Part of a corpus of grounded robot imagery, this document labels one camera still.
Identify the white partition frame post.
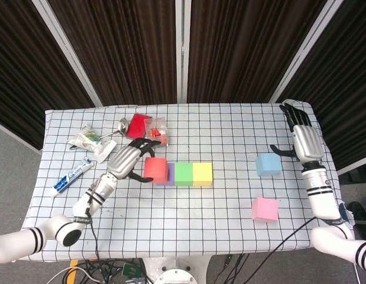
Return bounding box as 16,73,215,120
174,0,192,104
270,0,346,104
31,0,103,107

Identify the clear plastic box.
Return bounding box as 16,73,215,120
143,116,170,148

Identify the blue cloth object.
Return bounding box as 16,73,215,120
338,202,354,222

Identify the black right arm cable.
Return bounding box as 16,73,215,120
241,215,318,276

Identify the black cable pair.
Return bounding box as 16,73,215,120
221,253,251,284

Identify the light blue foam cube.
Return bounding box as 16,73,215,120
255,153,283,178

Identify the purple foam cube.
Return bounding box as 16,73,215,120
156,163,176,186

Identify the red foam cube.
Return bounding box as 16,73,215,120
143,157,169,184

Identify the black bulky object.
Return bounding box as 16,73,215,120
347,201,366,226

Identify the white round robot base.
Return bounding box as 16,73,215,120
141,254,213,284

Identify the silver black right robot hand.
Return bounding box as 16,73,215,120
270,102,325,165

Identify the yellow foam cube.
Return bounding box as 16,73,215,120
192,162,213,188

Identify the red ink pad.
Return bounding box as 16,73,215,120
125,113,153,143

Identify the black cable tangle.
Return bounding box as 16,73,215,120
82,257,148,284

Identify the metal spoon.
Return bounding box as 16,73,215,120
99,117,129,140

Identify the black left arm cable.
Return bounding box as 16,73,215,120
85,201,100,260

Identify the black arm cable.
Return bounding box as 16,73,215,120
241,215,318,276
85,201,100,260

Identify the pink foam cube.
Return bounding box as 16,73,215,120
251,197,280,222

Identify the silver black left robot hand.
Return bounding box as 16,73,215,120
107,137,162,183

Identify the white blue toothpaste tube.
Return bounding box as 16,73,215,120
52,157,95,198

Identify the crumpled white snack bag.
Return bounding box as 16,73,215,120
67,123,118,164

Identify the green circuit board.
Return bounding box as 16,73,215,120
122,262,142,277

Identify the green foam cube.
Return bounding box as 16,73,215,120
174,162,195,187

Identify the white cable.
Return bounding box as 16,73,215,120
48,265,101,284

